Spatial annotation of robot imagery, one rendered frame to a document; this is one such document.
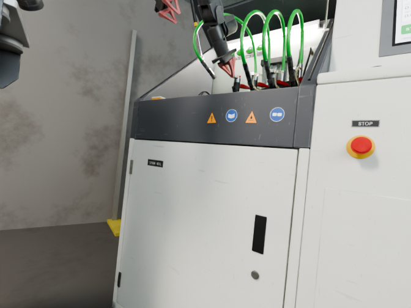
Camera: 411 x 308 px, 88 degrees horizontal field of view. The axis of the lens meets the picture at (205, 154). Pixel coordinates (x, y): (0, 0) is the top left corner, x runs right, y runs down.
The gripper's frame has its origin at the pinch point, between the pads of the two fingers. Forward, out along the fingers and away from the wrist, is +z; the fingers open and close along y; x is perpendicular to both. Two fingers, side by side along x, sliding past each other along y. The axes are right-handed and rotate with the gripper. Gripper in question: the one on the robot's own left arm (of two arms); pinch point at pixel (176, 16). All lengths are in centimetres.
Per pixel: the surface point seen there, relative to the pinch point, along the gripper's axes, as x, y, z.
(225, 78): -26.3, 28.7, 28.8
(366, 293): 42, -41, 90
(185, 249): 59, -1, 70
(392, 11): -31, -45, 52
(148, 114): 34.3, 8.9, 24.8
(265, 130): 25, -29, 54
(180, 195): 48, -1, 55
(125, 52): -36, 131, -63
